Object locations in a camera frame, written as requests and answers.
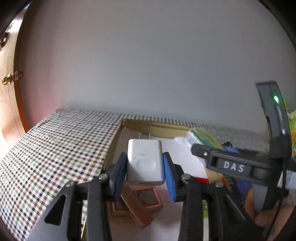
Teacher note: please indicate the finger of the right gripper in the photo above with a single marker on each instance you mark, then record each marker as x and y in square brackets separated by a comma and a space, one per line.
[231, 149]
[205, 154]

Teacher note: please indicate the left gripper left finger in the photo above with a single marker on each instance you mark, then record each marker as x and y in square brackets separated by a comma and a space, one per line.
[116, 173]

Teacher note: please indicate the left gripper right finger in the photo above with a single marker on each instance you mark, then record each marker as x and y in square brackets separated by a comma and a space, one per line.
[173, 173]

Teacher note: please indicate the clear box green label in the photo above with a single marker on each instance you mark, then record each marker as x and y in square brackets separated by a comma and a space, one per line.
[202, 137]

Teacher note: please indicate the red toy brick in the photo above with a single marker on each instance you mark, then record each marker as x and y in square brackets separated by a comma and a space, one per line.
[202, 180]

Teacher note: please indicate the white power adapter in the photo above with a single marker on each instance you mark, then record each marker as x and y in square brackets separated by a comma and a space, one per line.
[145, 165]

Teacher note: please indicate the brown translucent stick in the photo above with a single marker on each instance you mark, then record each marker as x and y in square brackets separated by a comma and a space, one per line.
[135, 208]

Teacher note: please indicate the lime green toy brick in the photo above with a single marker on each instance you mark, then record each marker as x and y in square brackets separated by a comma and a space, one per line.
[205, 208]

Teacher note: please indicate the purple toy block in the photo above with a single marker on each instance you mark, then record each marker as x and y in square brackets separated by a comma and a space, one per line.
[241, 188]

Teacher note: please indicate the gold metal tin box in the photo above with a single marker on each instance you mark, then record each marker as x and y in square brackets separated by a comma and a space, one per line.
[162, 130]

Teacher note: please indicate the checkered tablecloth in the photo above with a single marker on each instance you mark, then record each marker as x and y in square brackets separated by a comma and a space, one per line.
[71, 144]

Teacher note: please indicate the green patterned hanging cloth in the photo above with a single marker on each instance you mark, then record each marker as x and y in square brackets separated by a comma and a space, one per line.
[292, 125]

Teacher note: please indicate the wooden door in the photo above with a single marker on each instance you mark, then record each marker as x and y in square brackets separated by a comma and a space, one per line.
[13, 121]

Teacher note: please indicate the brass door knob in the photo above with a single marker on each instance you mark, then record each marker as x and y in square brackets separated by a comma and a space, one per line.
[12, 77]

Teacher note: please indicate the pink square frame tile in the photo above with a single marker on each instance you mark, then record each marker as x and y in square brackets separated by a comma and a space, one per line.
[148, 197]

